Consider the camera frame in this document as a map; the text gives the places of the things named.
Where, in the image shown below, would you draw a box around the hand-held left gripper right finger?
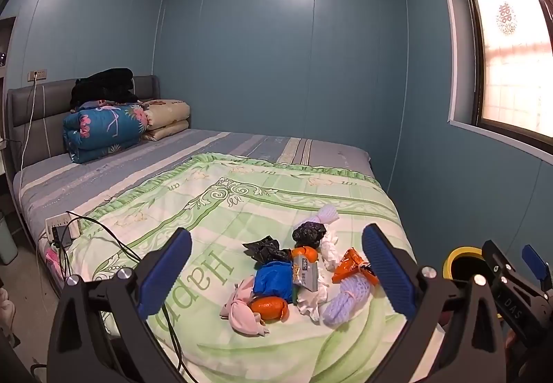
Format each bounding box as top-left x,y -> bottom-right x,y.
361,223 -> 506,383

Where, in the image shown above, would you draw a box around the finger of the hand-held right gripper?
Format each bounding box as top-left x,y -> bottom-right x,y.
521,243 -> 553,282
481,240 -> 518,285

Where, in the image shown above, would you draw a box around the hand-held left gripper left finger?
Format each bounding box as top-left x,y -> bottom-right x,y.
47,227 -> 194,383

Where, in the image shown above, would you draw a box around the yellow rimmed black trash bin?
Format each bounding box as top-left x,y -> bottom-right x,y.
445,245 -> 504,323

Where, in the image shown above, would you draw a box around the orange snack wrapper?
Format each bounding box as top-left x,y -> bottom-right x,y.
332,248 -> 379,285

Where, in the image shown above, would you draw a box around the large purple foam net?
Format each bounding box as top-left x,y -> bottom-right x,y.
323,273 -> 375,327

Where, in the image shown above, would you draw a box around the white twisted plastic wrap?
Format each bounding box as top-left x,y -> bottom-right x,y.
320,230 -> 340,272

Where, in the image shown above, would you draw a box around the white tissue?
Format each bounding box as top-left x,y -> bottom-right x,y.
296,281 -> 329,321

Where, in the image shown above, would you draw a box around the pink cloth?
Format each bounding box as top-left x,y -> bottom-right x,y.
219,277 -> 269,337
44,245 -> 63,280

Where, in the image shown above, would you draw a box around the pink purple sock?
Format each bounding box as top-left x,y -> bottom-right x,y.
313,206 -> 342,229

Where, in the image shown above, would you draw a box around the black plastic bag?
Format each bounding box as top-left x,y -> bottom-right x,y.
292,222 -> 328,249
243,236 -> 294,269

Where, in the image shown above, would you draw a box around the blue plastic bag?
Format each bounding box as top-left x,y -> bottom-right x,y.
253,261 -> 297,300

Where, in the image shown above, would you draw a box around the orange bag front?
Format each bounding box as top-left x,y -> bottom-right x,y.
251,298 -> 289,321

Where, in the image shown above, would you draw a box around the black power adapter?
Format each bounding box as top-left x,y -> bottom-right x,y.
52,225 -> 74,247

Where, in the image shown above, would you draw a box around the green printed blanket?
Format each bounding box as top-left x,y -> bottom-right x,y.
37,153 -> 437,383

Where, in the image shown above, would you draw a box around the white power strip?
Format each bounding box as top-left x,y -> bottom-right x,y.
45,213 -> 81,242

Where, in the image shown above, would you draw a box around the bed with striped grey sheet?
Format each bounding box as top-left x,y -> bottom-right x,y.
13,128 -> 441,383

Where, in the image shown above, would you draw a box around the blue floral folded quilt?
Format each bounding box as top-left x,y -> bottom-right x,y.
63,103 -> 150,163

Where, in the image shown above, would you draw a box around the beige pillows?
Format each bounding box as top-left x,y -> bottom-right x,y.
140,99 -> 191,142

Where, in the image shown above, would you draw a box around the pale green bin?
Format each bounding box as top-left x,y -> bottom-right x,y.
0,210 -> 19,266

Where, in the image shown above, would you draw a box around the brown framed window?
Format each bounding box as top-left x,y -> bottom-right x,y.
428,0 -> 553,163

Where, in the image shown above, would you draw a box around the black clothing pile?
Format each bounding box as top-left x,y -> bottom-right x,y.
70,68 -> 141,111

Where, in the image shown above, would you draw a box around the grey padded headboard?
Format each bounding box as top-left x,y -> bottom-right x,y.
6,75 -> 161,174

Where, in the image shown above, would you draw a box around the red window decal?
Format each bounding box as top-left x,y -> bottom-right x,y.
496,3 -> 519,36

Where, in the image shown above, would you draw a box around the black cable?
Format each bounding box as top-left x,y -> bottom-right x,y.
52,210 -> 193,383

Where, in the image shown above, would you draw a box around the white charging cable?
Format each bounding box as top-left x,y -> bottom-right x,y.
19,76 -> 39,172

